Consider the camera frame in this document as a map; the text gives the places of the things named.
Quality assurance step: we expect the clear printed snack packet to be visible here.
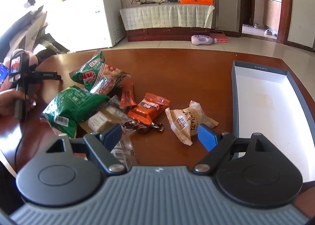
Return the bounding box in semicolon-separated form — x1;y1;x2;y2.
106;95;137;170

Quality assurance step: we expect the dark foil candy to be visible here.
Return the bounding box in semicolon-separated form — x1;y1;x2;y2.
123;120;164;133

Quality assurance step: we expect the beige pastry packet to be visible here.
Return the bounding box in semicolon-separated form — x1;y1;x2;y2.
165;100;218;146

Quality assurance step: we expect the green snack bag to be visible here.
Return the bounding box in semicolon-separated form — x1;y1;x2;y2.
41;85;108;138

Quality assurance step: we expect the brown tan snack packet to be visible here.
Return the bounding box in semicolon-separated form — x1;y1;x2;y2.
79;106;130;133

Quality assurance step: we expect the person left hand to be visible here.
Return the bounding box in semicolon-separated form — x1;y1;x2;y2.
1;50;38;116

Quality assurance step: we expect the dark red candy bar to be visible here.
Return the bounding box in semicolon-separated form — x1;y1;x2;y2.
120;82;137;108

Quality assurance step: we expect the orange snack packet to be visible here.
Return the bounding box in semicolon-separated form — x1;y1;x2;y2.
127;93;170;125

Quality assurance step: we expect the white blue storage box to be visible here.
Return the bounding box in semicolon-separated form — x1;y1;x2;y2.
231;60;314;183

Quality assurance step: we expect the green shrimp chips bag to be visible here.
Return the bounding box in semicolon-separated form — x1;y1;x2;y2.
69;50;130;95

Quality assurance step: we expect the white chest freezer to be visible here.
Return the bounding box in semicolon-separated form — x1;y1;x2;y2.
47;0;126;52

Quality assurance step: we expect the purple detergent bottle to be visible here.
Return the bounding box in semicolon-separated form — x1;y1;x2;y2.
191;35;218;45

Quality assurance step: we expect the tv cabinet with cloth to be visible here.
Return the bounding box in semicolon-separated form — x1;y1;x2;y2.
120;3;215;42

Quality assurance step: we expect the wooden cabinet in hallway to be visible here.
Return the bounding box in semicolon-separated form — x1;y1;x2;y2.
263;0;282;34

